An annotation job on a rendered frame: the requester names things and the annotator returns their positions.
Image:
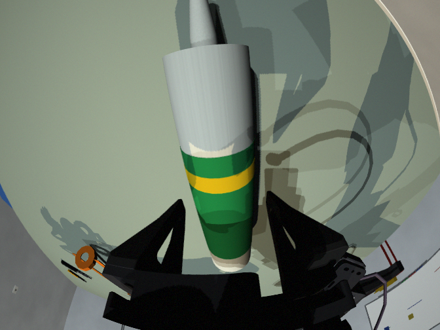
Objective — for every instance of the white sealant cartridge with green and yellow stripes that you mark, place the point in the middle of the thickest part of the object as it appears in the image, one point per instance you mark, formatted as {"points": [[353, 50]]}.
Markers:
{"points": [[210, 93]]}

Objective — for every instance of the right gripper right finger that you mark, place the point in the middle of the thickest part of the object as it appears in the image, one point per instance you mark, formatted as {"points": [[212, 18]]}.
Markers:
{"points": [[317, 247]]}

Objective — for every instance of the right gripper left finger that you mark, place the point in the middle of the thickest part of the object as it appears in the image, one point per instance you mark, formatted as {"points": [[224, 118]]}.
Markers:
{"points": [[140, 251]]}

